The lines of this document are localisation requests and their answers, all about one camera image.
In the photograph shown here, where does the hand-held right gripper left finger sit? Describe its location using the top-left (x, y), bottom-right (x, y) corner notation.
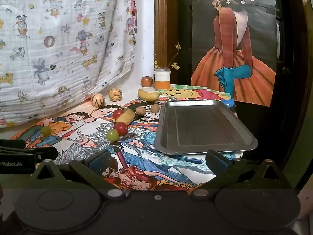
top-left (31, 149), bottom-right (128, 200)

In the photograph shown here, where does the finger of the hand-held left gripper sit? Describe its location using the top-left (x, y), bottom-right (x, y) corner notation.
top-left (26, 147), bottom-right (58, 163)

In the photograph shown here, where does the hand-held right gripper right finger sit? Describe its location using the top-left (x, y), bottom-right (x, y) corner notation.
top-left (191, 149), bottom-right (292, 200)

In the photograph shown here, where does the metal baking tray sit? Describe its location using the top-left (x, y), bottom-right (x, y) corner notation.
top-left (155, 100), bottom-right (258, 155)

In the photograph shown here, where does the straight yellow banana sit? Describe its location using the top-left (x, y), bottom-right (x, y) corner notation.
top-left (114, 108), bottom-right (136, 125)

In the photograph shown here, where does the striped yellow pepino melon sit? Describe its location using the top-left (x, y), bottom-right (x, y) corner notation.
top-left (109, 88), bottom-right (122, 102)
top-left (91, 92), bottom-right (106, 108)

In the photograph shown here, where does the curved yellow banana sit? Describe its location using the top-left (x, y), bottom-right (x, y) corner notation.
top-left (137, 89), bottom-right (162, 102)

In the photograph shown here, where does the cartoon printed tablecloth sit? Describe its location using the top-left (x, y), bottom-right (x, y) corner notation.
top-left (10, 84), bottom-right (244, 191)

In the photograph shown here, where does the red apple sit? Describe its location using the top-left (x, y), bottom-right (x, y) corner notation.
top-left (141, 76), bottom-right (154, 88)

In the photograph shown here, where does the white and orange jar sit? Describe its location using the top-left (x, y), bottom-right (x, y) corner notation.
top-left (154, 68), bottom-right (171, 90)

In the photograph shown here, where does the white printed blanket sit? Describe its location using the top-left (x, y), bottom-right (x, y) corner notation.
top-left (0, 0), bottom-right (138, 129)

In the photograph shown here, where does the yellow flower twig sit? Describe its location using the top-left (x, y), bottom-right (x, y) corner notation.
top-left (154, 43), bottom-right (181, 70)

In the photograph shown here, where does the dark wooden door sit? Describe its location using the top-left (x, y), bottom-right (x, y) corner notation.
top-left (177, 0), bottom-right (297, 174)

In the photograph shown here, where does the brown wooden door jamb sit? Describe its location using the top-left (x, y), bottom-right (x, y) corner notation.
top-left (154, 0), bottom-right (179, 84)

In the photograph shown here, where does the wall poster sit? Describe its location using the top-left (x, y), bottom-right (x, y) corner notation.
top-left (191, 0), bottom-right (278, 107)

